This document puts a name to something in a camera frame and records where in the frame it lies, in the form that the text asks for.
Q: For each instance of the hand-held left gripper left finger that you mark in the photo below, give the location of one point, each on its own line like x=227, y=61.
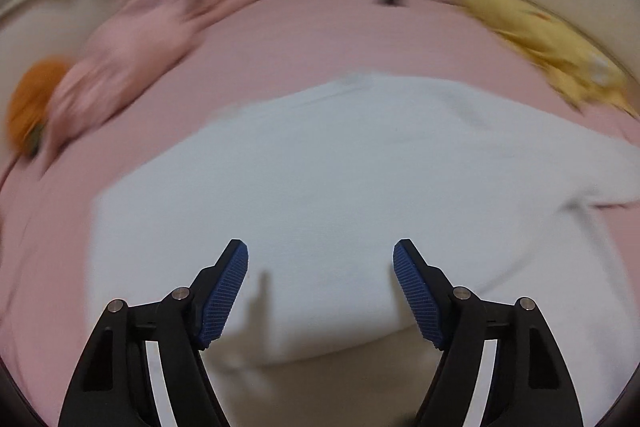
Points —
x=222, y=297

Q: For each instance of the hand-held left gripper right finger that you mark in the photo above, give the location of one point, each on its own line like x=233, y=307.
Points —
x=420, y=297

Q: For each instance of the white fleece sweater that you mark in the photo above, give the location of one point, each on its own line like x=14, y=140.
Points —
x=325, y=182

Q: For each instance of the pink duvet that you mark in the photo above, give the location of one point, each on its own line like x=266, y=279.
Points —
x=135, y=47

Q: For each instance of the orange pumpkin plush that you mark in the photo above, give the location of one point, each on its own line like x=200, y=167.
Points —
x=32, y=92

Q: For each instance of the yellow cartoon pillow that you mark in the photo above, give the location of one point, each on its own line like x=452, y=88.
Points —
x=540, y=37

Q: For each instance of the small black box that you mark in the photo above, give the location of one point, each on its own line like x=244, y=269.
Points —
x=391, y=0

